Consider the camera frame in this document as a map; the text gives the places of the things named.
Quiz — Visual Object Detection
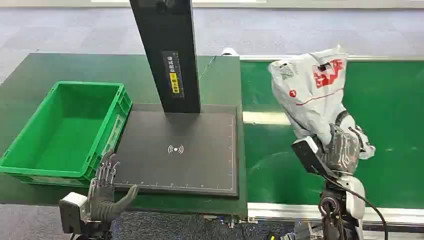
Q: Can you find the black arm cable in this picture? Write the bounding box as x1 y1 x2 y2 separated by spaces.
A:
321 174 389 240

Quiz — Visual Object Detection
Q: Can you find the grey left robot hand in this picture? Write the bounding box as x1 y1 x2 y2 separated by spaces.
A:
86 149 140 227

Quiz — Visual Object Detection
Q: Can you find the yellow black label sticker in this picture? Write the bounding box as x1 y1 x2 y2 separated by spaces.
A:
161 50 185 100

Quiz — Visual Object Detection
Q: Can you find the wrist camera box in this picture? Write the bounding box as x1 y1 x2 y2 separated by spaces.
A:
59 191 89 235
291 135 339 180

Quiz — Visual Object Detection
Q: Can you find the grey parcel bag red print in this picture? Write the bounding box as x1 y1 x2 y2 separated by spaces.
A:
267 45 377 161

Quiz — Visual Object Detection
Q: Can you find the green plastic crate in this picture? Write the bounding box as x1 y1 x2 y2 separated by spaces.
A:
0 81 133 187

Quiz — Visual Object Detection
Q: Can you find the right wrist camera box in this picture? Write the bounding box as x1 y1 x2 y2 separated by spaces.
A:
291 135 339 180

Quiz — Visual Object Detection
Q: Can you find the black scanner base plate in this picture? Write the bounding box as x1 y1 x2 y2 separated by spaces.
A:
112 103 240 198

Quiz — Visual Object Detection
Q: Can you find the metal table bracket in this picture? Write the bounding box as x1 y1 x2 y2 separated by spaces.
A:
201 214 259 230

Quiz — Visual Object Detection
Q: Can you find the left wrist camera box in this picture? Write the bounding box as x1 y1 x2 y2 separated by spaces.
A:
59 191 89 235

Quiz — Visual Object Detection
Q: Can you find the black scanner post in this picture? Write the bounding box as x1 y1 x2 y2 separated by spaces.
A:
129 0 202 115

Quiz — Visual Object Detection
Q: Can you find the thin grey wire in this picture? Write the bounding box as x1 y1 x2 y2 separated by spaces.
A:
199 54 218 80

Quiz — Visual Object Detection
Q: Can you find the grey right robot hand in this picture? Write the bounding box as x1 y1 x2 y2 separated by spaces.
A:
321 111 363 176

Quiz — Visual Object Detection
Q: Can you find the green conveyor belt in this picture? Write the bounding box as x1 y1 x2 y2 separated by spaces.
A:
239 60 424 210

